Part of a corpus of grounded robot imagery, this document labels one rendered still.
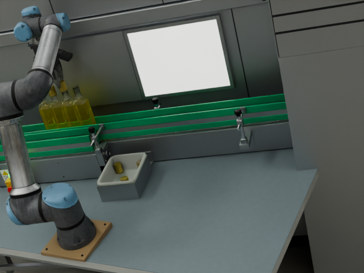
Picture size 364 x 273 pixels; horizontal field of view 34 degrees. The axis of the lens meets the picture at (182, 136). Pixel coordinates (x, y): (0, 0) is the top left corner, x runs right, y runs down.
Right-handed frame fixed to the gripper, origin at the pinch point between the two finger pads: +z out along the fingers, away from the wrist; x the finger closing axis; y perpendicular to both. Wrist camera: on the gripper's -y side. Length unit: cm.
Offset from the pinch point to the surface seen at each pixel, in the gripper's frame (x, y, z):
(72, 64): -11.8, -2.3, -3.4
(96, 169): 15.8, -10.0, 36.6
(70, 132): 6.5, 1.0, 21.8
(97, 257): 69, -26, 42
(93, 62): -11.6, -12.8, -3.2
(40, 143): 13.7, 12.8, 21.3
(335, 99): 25, -116, 12
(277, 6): 24, -101, -26
